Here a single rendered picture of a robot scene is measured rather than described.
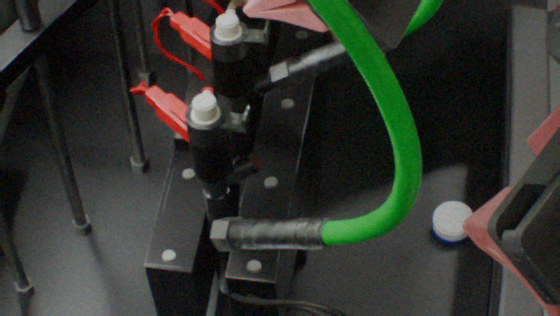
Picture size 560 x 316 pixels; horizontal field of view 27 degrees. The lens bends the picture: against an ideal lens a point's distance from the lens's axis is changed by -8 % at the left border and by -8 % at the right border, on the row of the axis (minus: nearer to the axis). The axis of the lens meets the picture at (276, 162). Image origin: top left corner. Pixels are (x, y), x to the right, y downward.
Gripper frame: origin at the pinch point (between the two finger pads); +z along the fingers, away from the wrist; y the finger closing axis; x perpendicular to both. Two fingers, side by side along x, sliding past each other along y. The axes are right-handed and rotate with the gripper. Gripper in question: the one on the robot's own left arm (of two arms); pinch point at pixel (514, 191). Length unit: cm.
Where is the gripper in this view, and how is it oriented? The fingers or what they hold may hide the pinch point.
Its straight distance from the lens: 51.8
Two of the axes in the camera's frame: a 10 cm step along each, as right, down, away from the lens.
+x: 6.6, 7.0, 2.7
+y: -6.5, 7.2, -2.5
